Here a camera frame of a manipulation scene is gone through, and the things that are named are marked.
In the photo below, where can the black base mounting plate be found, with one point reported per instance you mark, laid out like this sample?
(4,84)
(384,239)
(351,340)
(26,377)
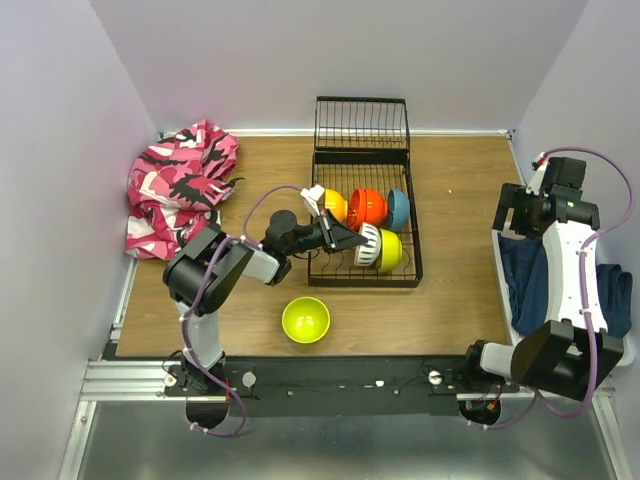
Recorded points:
(445,381)

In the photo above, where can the yellow-green bowl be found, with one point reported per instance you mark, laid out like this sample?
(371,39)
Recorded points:
(305,320)

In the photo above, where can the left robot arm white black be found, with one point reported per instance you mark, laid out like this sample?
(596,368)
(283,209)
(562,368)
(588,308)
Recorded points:
(203,274)

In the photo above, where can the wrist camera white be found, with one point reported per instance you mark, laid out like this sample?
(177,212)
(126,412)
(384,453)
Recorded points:
(539,169)
(312,199)

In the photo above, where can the blue denim clothes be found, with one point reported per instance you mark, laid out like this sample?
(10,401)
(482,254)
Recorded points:
(526,274)

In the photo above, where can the lime green bowl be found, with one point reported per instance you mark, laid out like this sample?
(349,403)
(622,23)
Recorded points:
(391,251)

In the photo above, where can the yellow-orange bowl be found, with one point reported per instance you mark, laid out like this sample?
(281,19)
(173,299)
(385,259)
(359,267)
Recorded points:
(336,204)

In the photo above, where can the pink camouflage cloth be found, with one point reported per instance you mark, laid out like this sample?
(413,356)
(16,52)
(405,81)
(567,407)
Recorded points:
(174,187)

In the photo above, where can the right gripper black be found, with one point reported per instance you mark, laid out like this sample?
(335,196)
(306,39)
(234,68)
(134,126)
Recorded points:
(513,195)

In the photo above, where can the orange-red bowl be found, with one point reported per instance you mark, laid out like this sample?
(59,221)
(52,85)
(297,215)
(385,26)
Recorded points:
(378,208)
(359,210)

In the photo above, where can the black wire dish rack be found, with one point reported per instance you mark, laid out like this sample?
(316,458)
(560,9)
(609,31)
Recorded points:
(361,157)

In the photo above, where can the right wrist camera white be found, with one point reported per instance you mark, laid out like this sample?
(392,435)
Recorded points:
(539,169)

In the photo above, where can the blue bowl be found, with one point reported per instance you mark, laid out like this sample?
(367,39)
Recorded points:
(398,210)

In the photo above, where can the aluminium frame rail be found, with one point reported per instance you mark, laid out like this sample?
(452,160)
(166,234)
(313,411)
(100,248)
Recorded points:
(156,381)

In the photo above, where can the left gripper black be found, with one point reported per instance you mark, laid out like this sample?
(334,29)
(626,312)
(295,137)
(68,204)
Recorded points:
(336,236)

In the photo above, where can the white laundry basket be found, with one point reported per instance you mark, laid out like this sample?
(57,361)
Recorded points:
(563,243)

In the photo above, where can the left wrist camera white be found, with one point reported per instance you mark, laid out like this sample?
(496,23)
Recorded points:
(312,199)

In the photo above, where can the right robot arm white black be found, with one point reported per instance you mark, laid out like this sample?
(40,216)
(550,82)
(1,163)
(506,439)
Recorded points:
(572,352)

